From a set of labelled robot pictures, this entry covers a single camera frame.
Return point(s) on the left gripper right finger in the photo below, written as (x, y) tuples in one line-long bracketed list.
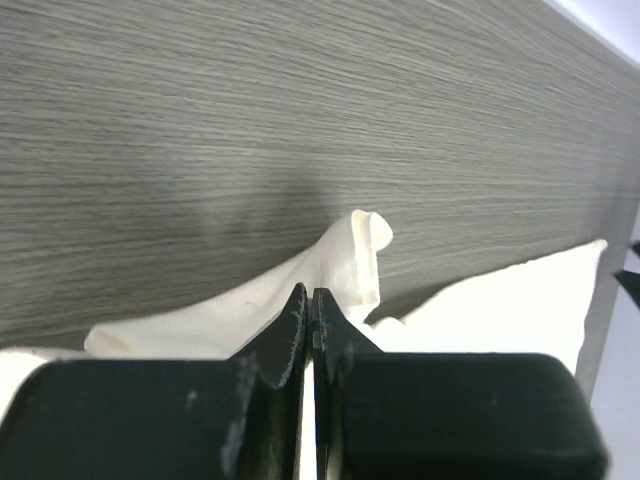
[(385, 415)]

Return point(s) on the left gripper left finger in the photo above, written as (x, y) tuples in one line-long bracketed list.
[(237, 418)]

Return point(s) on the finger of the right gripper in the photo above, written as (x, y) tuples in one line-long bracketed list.
[(628, 280)]

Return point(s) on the cream white t shirt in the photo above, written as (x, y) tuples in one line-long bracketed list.
[(538, 306)]

